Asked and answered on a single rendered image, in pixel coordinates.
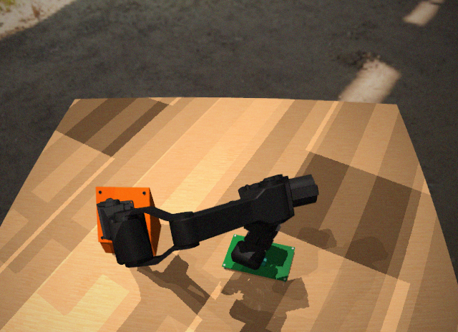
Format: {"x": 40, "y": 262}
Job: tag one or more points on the green circuit board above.
{"x": 276, "y": 264}

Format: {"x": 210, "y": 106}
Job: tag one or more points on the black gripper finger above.
{"x": 270, "y": 242}
{"x": 276, "y": 232}

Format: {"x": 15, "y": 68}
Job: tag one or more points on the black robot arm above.
{"x": 268, "y": 202}

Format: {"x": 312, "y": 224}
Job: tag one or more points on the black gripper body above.
{"x": 248, "y": 253}

